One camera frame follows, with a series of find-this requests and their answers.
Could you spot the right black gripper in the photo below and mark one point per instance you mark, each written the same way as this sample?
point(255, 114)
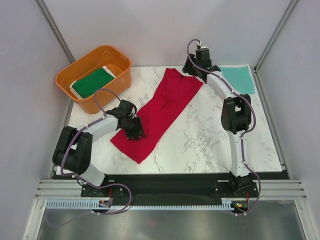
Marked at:
point(187, 68)

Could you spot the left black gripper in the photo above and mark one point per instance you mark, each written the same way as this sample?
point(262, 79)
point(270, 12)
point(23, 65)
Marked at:
point(138, 130)

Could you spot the red t shirt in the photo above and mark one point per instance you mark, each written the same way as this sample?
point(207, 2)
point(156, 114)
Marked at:
point(171, 97)

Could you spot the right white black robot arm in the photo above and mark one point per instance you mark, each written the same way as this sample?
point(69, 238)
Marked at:
point(236, 115)

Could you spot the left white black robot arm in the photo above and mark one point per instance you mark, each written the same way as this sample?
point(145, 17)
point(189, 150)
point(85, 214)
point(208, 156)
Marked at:
point(74, 147)

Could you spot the teal folded t shirt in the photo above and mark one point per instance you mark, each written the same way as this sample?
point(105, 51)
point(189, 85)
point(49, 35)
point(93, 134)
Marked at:
point(239, 77)

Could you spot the green folded t shirt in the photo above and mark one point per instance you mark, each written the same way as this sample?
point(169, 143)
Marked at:
point(92, 83)

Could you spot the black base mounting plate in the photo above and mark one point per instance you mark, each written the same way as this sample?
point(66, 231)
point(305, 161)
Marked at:
point(196, 188)

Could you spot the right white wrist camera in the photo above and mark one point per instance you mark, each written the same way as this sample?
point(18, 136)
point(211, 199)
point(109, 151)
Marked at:
point(201, 46)

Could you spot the white slotted cable duct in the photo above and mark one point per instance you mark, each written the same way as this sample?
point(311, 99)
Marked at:
point(90, 204)

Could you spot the right aluminium frame post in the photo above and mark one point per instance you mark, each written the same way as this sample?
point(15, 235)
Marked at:
point(277, 31)

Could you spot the aluminium frame post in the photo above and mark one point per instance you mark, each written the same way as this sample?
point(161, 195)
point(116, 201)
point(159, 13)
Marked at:
point(54, 28)
point(277, 31)

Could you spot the left aluminium frame post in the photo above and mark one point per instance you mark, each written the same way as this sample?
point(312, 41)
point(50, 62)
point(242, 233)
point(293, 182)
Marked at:
point(54, 28)

